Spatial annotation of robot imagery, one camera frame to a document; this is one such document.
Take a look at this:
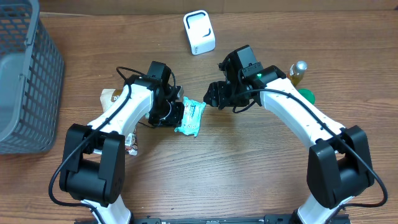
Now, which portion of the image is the teal white box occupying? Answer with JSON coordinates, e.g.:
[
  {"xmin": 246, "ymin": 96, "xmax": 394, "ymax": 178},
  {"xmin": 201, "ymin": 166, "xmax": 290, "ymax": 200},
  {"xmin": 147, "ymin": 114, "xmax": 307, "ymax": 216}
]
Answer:
[{"xmin": 174, "ymin": 96, "xmax": 206, "ymax": 138}]

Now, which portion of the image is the white packet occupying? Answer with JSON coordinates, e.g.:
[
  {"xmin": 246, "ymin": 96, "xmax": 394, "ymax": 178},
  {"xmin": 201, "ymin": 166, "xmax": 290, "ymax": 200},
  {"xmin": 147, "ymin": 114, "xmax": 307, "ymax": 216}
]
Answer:
[{"xmin": 100, "ymin": 89, "xmax": 138, "ymax": 156}]

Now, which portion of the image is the yellow oil bottle silver cap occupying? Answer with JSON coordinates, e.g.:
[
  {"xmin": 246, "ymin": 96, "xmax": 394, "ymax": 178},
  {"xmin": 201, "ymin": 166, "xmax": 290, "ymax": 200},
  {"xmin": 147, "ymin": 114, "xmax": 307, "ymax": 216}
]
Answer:
[{"xmin": 287, "ymin": 60, "xmax": 308, "ymax": 87}]

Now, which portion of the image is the green lid jar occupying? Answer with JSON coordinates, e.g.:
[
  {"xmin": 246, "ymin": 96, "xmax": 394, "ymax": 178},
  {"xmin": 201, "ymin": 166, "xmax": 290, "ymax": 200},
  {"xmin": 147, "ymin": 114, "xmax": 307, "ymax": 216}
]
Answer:
[{"xmin": 298, "ymin": 88, "xmax": 316, "ymax": 105}]

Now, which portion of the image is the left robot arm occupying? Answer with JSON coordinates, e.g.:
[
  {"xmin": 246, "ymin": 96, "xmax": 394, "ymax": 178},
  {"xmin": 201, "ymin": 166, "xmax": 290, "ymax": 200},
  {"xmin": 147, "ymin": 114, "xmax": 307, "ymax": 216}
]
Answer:
[{"xmin": 49, "ymin": 61, "xmax": 184, "ymax": 223}]

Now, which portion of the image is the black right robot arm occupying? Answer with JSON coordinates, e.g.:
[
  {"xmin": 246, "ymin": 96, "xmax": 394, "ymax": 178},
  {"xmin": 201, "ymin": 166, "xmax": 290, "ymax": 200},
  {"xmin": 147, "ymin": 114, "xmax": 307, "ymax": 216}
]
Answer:
[{"xmin": 203, "ymin": 45, "xmax": 375, "ymax": 223}]

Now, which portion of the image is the white barcode scanner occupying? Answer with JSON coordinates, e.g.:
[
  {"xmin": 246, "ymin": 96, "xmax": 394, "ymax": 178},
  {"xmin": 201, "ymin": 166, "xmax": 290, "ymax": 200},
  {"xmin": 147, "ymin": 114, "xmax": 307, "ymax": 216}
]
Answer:
[{"xmin": 183, "ymin": 10, "xmax": 216, "ymax": 55}]

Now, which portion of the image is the grey plastic mesh basket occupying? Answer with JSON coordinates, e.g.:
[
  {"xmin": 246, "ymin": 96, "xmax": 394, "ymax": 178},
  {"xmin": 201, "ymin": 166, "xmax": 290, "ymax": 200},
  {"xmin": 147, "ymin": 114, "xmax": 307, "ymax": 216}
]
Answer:
[{"xmin": 1, "ymin": 0, "xmax": 65, "ymax": 154}]

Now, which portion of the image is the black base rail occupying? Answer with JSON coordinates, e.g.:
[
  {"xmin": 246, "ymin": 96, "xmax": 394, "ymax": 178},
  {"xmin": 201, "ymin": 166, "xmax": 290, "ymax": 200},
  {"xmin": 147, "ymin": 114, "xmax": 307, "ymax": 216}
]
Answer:
[{"xmin": 74, "ymin": 213, "xmax": 351, "ymax": 224}]

